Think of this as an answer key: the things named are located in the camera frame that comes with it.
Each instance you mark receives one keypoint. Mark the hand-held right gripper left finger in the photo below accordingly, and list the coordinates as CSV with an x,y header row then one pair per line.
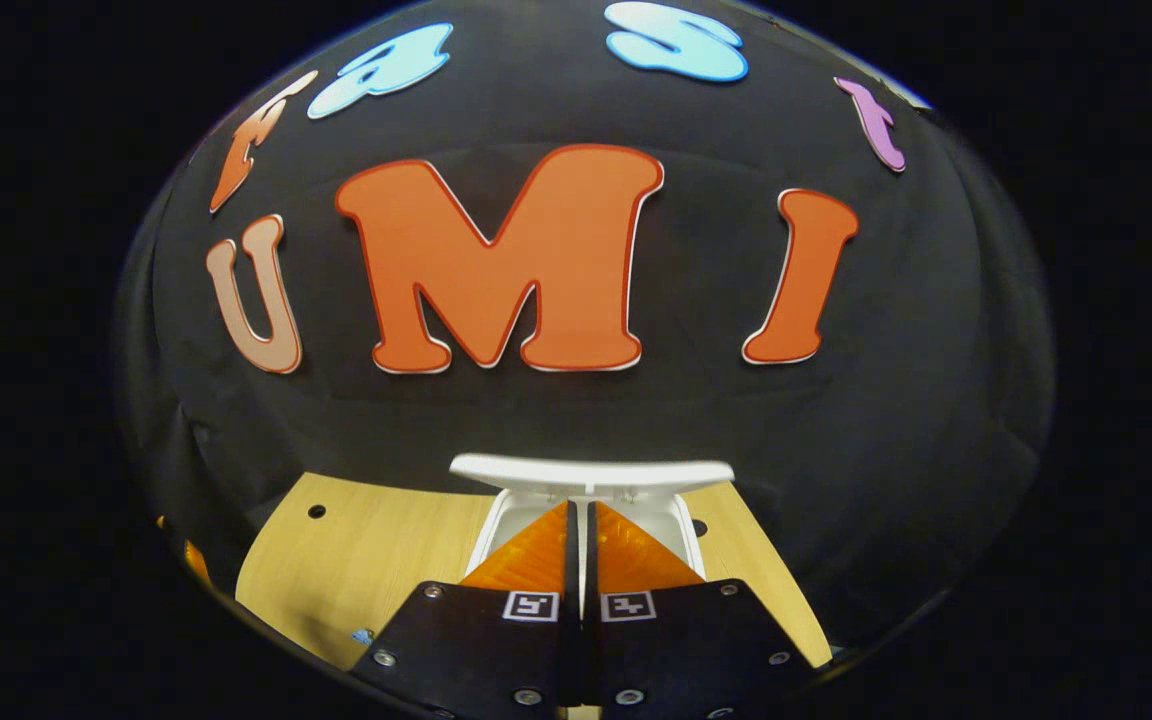
x,y
496,650

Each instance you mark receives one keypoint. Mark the white desktop garbage bin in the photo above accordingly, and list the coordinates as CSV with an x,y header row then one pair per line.
x,y
586,472

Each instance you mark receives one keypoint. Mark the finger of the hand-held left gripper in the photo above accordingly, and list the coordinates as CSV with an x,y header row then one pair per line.
x,y
196,562

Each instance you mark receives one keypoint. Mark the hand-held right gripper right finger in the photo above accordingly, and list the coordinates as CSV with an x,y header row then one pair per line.
x,y
676,650

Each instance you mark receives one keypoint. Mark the wooden desktop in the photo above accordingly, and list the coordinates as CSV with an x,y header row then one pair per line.
x,y
366,560

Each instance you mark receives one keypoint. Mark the pale blue paper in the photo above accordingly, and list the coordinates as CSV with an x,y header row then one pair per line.
x,y
364,636

